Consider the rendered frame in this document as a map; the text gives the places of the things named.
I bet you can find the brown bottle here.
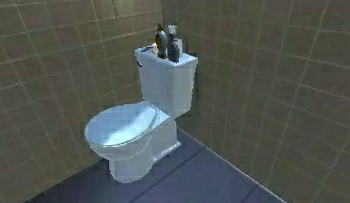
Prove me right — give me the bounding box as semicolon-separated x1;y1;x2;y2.
154;22;169;60

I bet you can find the white toilet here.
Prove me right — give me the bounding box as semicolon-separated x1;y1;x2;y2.
79;43;205;186

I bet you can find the grey spray bottle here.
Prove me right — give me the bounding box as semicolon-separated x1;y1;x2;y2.
165;24;182;64

